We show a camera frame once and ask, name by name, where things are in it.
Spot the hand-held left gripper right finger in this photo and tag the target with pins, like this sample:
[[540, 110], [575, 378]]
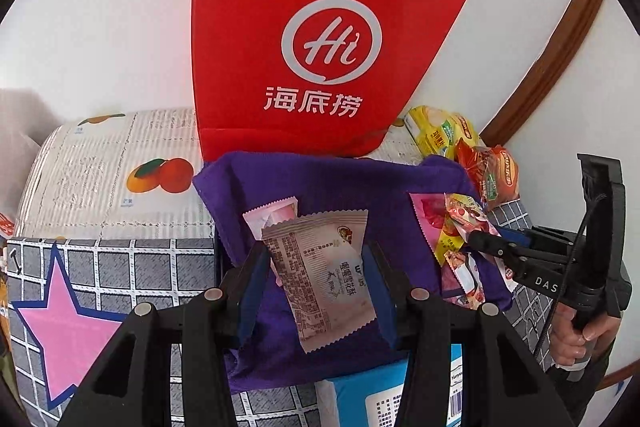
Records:
[[385, 297]]

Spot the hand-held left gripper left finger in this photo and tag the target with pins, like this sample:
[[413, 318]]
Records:
[[250, 297]]

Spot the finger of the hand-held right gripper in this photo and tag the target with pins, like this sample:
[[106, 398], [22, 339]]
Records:
[[495, 248], [522, 238]]

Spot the white red snack packet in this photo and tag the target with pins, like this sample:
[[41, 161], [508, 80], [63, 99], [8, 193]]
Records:
[[467, 212]]

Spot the small yellow red snack packet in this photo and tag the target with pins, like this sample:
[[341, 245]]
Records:
[[445, 249]]

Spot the strawberry print snack packet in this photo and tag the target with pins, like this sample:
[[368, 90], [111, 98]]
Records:
[[320, 277]]

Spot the person's right forearm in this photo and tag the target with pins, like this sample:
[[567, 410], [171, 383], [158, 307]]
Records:
[[585, 397]]

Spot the person's right hand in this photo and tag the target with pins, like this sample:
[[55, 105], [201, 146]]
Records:
[[565, 342]]

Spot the red chip bag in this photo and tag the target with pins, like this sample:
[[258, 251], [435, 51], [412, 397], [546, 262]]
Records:
[[495, 177]]

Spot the blue box white label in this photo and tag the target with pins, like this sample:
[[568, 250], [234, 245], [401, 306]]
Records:
[[360, 392]]

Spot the grey checked cloth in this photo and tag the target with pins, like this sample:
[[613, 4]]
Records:
[[150, 267]]

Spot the yellow chip bag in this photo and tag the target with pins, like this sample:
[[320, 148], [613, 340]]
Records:
[[430, 132]]

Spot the white box with orange print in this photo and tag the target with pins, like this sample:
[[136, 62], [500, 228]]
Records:
[[100, 187]]

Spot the pink paper star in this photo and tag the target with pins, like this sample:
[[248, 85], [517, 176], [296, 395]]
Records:
[[60, 337]]

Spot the brown wooden door frame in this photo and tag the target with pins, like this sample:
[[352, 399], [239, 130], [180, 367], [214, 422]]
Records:
[[565, 47]]

